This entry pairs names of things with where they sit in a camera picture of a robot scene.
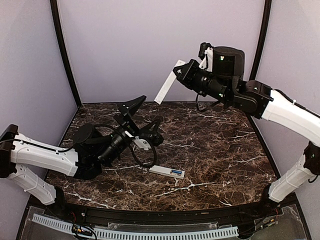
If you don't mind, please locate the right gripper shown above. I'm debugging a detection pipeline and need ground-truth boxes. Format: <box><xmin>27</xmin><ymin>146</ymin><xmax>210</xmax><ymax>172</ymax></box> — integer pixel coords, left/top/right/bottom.
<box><xmin>173</xmin><ymin>57</ymin><xmax>232</xmax><ymax>103</ymax></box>

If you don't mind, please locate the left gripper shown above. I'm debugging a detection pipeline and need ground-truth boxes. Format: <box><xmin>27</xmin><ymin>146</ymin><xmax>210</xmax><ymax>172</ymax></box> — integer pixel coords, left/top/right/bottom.
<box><xmin>96</xmin><ymin>95</ymin><xmax>162</xmax><ymax>167</ymax></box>

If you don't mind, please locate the white remote battery cover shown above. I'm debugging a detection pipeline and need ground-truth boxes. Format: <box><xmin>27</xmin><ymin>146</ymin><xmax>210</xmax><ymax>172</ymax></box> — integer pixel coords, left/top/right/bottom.
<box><xmin>154</xmin><ymin>70</ymin><xmax>177</xmax><ymax>105</ymax></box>

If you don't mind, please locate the blue battery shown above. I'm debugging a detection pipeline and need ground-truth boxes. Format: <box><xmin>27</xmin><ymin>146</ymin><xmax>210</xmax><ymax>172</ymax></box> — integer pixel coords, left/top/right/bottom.
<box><xmin>170</xmin><ymin>169</ymin><xmax>183</xmax><ymax>176</ymax></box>

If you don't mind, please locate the white remote control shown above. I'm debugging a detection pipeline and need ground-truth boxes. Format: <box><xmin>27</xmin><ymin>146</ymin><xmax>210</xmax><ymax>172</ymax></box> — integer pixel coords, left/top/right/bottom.
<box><xmin>149</xmin><ymin>165</ymin><xmax>185</xmax><ymax>179</ymax></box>

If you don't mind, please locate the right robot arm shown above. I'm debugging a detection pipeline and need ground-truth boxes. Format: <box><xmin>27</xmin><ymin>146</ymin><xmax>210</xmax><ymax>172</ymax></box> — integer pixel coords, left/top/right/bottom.
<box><xmin>173</xmin><ymin>42</ymin><xmax>320</xmax><ymax>217</ymax></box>

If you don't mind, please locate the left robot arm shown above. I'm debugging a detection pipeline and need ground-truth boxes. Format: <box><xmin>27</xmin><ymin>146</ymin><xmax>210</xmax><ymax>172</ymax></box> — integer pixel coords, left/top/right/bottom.
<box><xmin>0</xmin><ymin>95</ymin><xmax>164</xmax><ymax>218</ymax></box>

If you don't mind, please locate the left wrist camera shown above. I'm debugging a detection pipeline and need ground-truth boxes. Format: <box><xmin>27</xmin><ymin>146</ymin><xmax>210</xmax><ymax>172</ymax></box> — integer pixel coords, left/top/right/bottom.
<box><xmin>133</xmin><ymin>130</ymin><xmax>164</xmax><ymax>150</ymax></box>

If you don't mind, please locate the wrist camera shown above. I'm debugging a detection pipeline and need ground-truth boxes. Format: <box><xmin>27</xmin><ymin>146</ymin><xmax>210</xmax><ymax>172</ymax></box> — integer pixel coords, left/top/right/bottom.
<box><xmin>133</xmin><ymin>130</ymin><xmax>164</xmax><ymax>150</ymax></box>
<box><xmin>198</xmin><ymin>42</ymin><xmax>214</xmax><ymax>72</ymax></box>

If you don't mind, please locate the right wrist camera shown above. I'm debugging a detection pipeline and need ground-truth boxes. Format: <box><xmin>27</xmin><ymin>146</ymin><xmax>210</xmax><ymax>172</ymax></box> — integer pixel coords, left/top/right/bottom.
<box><xmin>198</xmin><ymin>42</ymin><xmax>214</xmax><ymax>72</ymax></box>

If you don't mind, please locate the right black frame post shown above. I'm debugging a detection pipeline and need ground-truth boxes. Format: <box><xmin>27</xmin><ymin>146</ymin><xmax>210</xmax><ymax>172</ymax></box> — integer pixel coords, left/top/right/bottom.
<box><xmin>249</xmin><ymin>0</ymin><xmax>272</xmax><ymax>80</ymax></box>

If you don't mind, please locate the black frame post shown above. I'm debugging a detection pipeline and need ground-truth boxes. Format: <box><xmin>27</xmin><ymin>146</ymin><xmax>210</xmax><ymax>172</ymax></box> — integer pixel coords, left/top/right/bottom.
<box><xmin>49</xmin><ymin>0</ymin><xmax>82</xmax><ymax>108</ymax></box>
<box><xmin>249</xmin><ymin>0</ymin><xmax>272</xmax><ymax>80</ymax></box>

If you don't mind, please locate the white slotted cable duct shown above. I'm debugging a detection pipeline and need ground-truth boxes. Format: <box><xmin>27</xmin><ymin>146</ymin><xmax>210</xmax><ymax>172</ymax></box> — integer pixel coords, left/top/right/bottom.
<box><xmin>31</xmin><ymin>213</ymin><xmax>239</xmax><ymax>240</ymax></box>

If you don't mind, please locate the left black frame post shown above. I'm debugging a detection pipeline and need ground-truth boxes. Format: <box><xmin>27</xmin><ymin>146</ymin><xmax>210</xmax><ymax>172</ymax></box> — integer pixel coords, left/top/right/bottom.
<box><xmin>49</xmin><ymin>0</ymin><xmax>82</xmax><ymax>108</ymax></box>

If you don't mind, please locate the black front rail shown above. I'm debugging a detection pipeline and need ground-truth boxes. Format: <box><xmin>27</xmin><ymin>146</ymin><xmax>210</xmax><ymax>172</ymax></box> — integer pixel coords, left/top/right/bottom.
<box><xmin>27</xmin><ymin>194</ymin><xmax>301</xmax><ymax>227</ymax></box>

